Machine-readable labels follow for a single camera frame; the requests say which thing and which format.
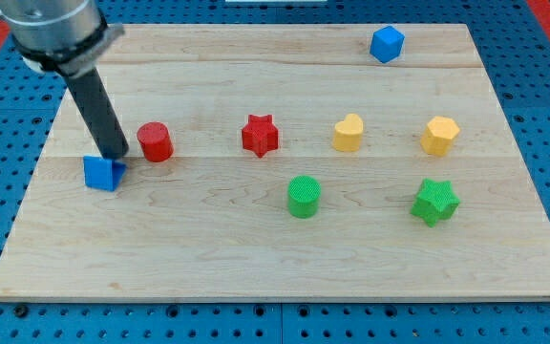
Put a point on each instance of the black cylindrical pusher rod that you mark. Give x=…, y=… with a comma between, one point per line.
x=97, y=111

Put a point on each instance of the blue triangle block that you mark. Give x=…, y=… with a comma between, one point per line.
x=103, y=174

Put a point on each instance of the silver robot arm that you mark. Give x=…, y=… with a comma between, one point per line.
x=67, y=37

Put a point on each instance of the red cylinder block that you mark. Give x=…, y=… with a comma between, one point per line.
x=155, y=141

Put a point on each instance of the red star block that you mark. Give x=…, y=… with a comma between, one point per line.
x=260, y=135

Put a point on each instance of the wooden board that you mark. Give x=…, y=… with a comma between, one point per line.
x=211, y=223

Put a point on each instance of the green cylinder block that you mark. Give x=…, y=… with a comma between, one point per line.
x=303, y=196

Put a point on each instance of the yellow heart block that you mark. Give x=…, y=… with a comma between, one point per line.
x=348, y=133

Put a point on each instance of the blue cube block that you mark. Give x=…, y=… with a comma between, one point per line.
x=386, y=44

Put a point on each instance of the yellow hexagon block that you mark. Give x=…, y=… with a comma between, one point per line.
x=439, y=136

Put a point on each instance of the green star block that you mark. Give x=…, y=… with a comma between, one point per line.
x=434, y=201

